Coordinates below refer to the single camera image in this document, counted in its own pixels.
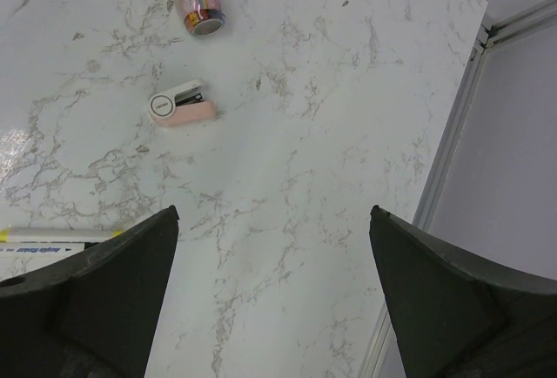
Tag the yellow white marker pen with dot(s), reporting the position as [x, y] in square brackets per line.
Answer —
[17, 242]

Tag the aluminium frame rail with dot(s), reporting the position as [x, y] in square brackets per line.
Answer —
[492, 190]

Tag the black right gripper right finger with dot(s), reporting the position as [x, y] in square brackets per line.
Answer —
[456, 314]

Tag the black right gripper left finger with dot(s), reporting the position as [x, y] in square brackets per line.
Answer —
[93, 314]

